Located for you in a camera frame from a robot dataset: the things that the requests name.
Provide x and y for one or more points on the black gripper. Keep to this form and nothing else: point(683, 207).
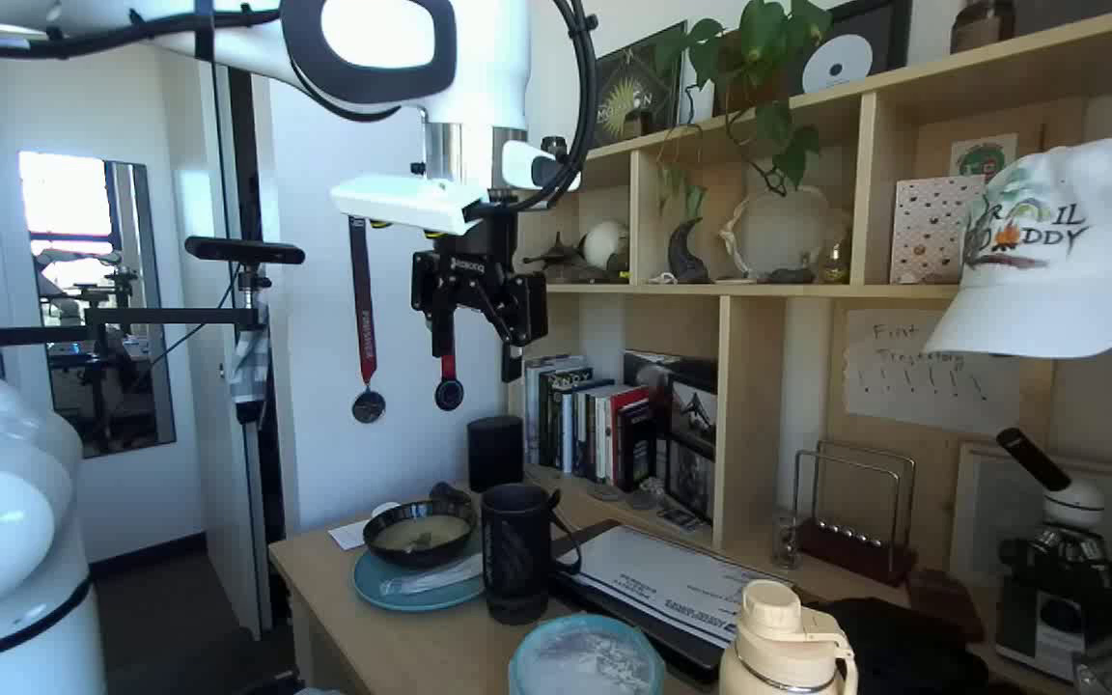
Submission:
point(482, 291)

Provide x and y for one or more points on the grey laptop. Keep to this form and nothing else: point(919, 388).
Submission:
point(633, 630)

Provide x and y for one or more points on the short red ribbon medal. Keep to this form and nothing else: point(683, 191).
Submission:
point(448, 391)

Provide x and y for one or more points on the black cylinder speaker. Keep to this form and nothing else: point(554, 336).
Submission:
point(494, 454)

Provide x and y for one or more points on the dark spine book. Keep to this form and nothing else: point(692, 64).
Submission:
point(569, 425)

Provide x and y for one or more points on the dark small figurine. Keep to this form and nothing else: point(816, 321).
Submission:
point(556, 258)

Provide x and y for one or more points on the long red ribbon medal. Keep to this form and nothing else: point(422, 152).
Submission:
point(366, 409)

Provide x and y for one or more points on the white ball ornament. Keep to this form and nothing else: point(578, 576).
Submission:
point(603, 245)

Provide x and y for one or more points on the red black book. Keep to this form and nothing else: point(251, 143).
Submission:
point(633, 438)

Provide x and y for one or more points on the black bowl with food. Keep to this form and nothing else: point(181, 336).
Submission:
point(419, 536)

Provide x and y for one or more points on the black mug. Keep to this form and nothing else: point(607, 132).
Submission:
point(518, 554)

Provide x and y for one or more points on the white paper note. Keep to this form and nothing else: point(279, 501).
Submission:
point(347, 531)

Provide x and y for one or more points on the dark crescent ornament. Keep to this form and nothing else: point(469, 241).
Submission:
point(683, 258)

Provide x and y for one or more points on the blue plate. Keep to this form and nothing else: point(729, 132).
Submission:
point(405, 585)

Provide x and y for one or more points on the wooden shelving unit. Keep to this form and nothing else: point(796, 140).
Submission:
point(749, 388)

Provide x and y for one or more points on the white postal mail envelope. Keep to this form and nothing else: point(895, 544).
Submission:
point(674, 585)

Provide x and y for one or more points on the dark framed mushroom picture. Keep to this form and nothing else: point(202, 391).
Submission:
point(639, 84)

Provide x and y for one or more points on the white crystal slab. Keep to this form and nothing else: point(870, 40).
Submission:
point(782, 232)

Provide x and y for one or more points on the green trailing potted plant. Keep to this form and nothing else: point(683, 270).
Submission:
point(762, 64)

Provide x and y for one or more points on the cream water bottle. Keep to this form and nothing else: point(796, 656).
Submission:
point(782, 644)

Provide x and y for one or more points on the white handwritten sheet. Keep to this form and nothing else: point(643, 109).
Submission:
point(929, 371)

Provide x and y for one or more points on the white dotted card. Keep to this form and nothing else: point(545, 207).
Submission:
point(937, 232)

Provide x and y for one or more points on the framed silver disc plaque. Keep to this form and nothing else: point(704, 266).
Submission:
point(854, 46)

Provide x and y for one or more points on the black cloth bag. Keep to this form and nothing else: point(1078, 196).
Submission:
point(910, 652)

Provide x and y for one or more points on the small brown box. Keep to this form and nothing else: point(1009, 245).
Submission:
point(944, 603)

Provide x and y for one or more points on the green tree card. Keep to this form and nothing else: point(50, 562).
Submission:
point(980, 155)

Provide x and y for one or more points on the white baseball cap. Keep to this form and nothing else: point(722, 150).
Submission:
point(1060, 273)

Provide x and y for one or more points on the brown decorative object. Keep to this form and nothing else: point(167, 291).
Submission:
point(980, 25)

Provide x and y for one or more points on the black white microscope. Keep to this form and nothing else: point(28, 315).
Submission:
point(1070, 581)

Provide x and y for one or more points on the black photo frame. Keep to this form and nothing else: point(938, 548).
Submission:
point(687, 483)
point(692, 411)

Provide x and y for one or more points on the black camera stand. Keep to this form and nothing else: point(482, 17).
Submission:
point(248, 388)

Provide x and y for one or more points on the light wooden picture frame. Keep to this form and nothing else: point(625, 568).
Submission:
point(980, 514)

